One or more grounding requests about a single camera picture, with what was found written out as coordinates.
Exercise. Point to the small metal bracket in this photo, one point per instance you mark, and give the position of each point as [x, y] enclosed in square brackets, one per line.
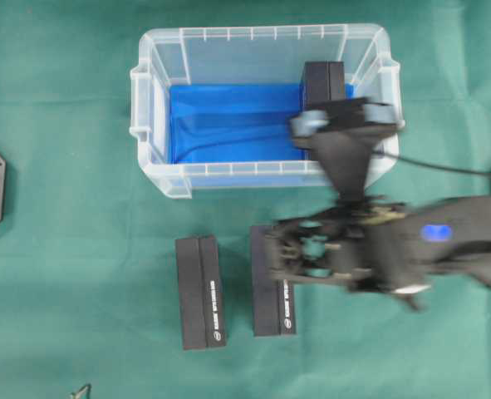
[83, 392]

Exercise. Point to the blue liner in case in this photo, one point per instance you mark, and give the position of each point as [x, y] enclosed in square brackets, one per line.
[233, 123]

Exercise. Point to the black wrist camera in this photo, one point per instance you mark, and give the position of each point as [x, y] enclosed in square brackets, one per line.
[342, 137]

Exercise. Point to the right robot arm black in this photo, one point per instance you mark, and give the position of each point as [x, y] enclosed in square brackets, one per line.
[451, 236]

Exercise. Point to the clear plastic storage case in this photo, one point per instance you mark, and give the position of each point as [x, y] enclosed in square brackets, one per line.
[269, 55]

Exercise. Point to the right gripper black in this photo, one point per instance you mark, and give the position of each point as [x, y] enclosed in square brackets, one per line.
[333, 247]

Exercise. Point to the black camera box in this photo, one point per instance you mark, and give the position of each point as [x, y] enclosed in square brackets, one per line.
[200, 293]
[273, 300]
[322, 82]

